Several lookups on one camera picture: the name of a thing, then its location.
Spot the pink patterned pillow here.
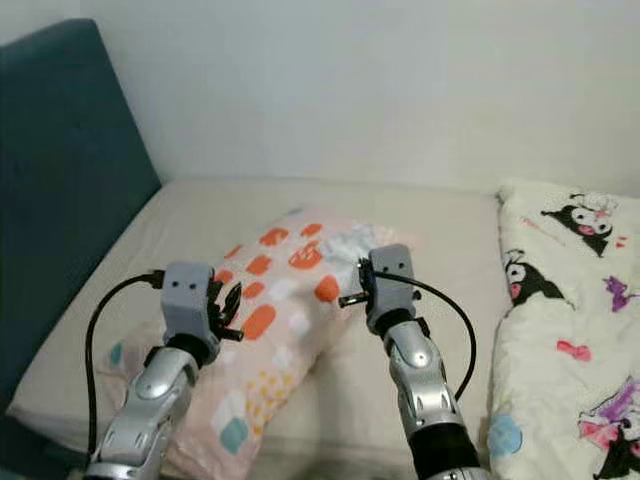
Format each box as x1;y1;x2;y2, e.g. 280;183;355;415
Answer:
105;205;411;480

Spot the beige sheeted mattress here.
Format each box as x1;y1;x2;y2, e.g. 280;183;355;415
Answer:
8;178;511;476

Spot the cream cartoon print blanket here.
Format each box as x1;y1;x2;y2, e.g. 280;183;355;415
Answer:
488;178;640;480

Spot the blue upholstered headboard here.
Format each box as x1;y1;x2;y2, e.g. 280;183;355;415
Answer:
0;18;163;391

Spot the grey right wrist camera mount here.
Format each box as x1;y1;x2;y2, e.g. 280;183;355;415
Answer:
365;243;416;331

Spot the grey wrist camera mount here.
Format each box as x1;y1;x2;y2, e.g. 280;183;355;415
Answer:
163;262;216;346
365;243;416;331

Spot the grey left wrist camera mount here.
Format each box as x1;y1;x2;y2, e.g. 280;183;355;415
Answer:
163;262;216;346

